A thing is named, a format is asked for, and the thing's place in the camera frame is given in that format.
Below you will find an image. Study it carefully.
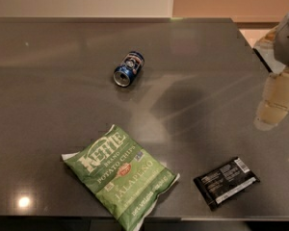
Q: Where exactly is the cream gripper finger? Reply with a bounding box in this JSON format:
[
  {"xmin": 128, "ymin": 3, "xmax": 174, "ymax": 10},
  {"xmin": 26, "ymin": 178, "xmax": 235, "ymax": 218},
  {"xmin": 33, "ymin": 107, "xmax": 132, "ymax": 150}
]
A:
[
  {"xmin": 254, "ymin": 28, "xmax": 276, "ymax": 49},
  {"xmin": 254, "ymin": 66, "xmax": 289, "ymax": 131}
]

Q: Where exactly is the blue pepsi can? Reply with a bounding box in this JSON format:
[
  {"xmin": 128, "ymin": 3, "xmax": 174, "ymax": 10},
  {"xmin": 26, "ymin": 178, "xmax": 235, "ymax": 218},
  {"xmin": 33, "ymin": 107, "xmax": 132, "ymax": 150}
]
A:
[{"xmin": 113, "ymin": 51, "xmax": 145, "ymax": 88}]

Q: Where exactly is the black snack bar wrapper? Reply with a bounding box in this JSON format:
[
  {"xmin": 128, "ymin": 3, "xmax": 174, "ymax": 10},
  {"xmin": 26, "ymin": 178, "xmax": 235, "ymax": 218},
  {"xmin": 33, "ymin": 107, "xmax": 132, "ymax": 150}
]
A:
[{"xmin": 194, "ymin": 157, "xmax": 259, "ymax": 211}]

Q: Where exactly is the green kettle chips bag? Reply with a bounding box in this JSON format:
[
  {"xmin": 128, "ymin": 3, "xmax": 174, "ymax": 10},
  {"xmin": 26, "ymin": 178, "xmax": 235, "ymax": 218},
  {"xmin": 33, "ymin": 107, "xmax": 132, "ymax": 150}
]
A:
[{"xmin": 62, "ymin": 125, "xmax": 179, "ymax": 231}]

